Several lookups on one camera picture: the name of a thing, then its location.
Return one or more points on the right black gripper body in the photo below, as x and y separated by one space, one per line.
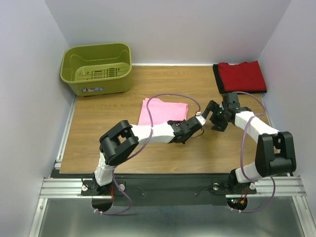
217 114

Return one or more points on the folded red t shirt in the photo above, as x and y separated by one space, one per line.
243 76

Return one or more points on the pink t shirt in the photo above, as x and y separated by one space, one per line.
162 111

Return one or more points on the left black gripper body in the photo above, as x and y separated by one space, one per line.
195 122

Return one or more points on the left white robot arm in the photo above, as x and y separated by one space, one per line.
120 141

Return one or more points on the aluminium frame rail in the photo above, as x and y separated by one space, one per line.
277 209

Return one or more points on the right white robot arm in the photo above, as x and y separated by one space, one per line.
275 152

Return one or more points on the folded black t shirt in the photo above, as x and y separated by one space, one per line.
218 81

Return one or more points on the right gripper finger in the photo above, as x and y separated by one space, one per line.
220 126
211 107

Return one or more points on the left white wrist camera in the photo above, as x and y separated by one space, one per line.
200 118

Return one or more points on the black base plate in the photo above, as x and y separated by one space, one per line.
149 190

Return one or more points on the green plastic basket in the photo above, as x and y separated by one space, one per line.
97 69

